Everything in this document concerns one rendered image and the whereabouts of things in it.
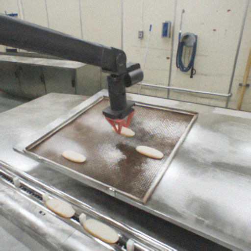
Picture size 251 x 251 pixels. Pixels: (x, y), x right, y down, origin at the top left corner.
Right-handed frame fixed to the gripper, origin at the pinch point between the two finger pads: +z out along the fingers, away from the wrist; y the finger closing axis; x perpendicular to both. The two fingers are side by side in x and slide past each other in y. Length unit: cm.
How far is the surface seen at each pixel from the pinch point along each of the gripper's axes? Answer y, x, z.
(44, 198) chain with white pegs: -32.1, 2.7, 5.8
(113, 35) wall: 306, 280, 37
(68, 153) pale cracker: -16.4, 11.3, 4.3
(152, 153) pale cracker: -1.0, -13.1, 4.4
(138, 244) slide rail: -26.3, -25.5, 7.5
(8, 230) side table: -42.9, 4.4, 8.1
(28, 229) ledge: -39.8, -2.5, 5.1
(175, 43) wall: 321, 143, 51
